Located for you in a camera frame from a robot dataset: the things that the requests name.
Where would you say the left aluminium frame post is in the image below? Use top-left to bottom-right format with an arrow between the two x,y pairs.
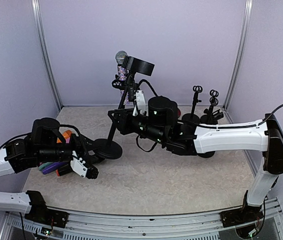
31,0 -> 63,111

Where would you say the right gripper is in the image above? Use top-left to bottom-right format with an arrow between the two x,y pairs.
107,107 -> 167,145

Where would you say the aluminium corner frame post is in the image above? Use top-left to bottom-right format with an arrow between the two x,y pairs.
223,0 -> 254,111

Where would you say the black microphone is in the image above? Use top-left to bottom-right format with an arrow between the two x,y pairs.
56,165 -> 73,177

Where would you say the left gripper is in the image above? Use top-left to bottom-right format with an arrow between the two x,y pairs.
36,133 -> 102,163

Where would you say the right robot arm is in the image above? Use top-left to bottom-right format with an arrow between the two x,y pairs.
108,96 -> 283,227

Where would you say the black desk stand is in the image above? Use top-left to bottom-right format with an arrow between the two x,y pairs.
181,85 -> 203,124

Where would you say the black tripod microphone stand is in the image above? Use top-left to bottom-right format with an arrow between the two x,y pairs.
111,75 -> 129,91

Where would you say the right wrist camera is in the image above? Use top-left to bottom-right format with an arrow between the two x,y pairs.
128,83 -> 146,117

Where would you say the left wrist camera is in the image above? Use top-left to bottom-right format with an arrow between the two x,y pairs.
70,155 -> 99,179

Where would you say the teal microphone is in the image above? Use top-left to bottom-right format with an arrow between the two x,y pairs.
38,163 -> 46,171

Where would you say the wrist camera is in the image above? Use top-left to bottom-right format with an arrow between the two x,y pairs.
70,155 -> 99,179
128,83 -> 146,117

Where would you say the purple microphone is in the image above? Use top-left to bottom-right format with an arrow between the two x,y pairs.
41,162 -> 67,175

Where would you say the orange microphone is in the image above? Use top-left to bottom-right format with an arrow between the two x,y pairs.
62,129 -> 72,144

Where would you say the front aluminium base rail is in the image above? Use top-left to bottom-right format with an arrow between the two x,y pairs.
0,199 -> 283,240

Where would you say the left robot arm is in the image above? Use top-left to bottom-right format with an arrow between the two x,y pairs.
0,117 -> 99,228

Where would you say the red patterned coaster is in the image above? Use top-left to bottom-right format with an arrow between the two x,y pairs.
177,108 -> 182,119

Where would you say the glitter microphone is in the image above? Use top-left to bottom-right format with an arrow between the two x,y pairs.
115,50 -> 130,106

